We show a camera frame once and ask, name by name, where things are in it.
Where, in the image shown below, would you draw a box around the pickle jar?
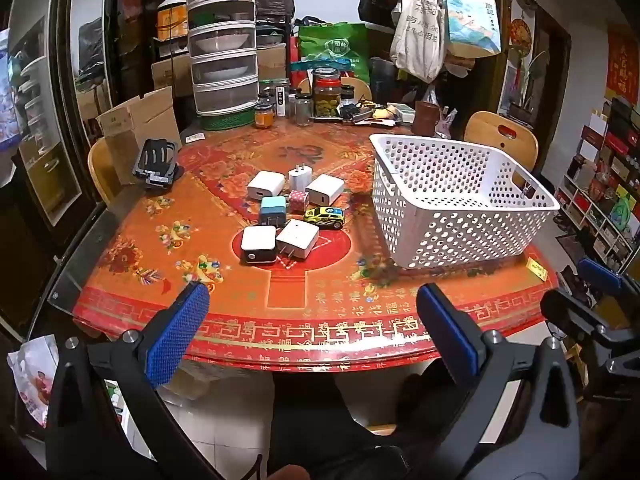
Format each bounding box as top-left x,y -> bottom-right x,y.
312,67 -> 342,118

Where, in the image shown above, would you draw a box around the white charger block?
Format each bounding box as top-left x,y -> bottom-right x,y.
247,170 -> 285,201
305,174 -> 345,207

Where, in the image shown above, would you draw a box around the dark wooden cabinet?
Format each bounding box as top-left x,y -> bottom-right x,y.
0,0 -> 161,341

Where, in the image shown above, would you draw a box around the open cardboard box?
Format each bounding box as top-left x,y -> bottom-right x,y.
95,86 -> 183,186

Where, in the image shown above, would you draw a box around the teal charger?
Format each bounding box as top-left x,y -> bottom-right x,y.
259,196 -> 287,228

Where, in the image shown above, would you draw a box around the yellow toy car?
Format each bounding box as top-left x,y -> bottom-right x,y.
303,206 -> 345,231

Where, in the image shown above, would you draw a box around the black and white charger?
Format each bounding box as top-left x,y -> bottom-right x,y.
240,225 -> 278,265

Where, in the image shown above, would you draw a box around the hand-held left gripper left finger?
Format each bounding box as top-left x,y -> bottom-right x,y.
45,280 -> 236,480

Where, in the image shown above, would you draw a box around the brown mug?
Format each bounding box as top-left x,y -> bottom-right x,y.
415,101 -> 440,136

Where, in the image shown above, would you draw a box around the red floral tablecloth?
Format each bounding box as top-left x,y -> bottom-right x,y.
72,117 -> 558,373

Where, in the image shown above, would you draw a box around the round red wall decoration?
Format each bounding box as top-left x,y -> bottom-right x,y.
509,19 -> 533,51

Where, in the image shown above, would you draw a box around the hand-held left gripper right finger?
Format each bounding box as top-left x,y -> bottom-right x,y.
416,282 -> 583,480

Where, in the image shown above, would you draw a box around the green shopping bag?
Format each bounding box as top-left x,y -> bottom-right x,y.
297,22 -> 371,86

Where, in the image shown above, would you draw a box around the printed snack packet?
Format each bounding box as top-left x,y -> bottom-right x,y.
7,335 -> 61,428

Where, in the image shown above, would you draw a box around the white tote bag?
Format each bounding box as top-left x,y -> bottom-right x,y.
390,0 -> 446,83

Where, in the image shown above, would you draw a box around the tiered white food cover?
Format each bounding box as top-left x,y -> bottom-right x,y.
186,0 -> 260,131

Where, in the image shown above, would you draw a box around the blue printed tote bag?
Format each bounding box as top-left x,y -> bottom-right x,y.
442,0 -> 502,58

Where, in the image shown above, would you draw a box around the black folding stand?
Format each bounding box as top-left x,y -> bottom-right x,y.
132,138 -> 182,195

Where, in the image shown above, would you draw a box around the white cube shelf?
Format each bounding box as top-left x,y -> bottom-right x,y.
555,97 -> 640,271

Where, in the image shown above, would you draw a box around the brown cardboard box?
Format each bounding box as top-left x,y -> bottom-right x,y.
257,42 -> 288,81
152,55 -> 193,96

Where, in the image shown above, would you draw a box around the small white charger with prongs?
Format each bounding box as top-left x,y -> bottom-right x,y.
288,162 -> 313,193

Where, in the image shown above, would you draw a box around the clear plastic bag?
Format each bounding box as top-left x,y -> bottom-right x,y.
422,85 -> 458,138

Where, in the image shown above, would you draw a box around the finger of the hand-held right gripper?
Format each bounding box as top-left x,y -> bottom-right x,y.
577,257 -> 640,303
541,289 -> 613,341

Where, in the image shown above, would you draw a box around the white perforated plastic basket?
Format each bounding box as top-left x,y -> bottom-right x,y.
369,133 -> 561,270

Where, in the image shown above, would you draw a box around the red wall poster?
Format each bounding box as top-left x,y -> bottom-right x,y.
605,25 -> 640,106

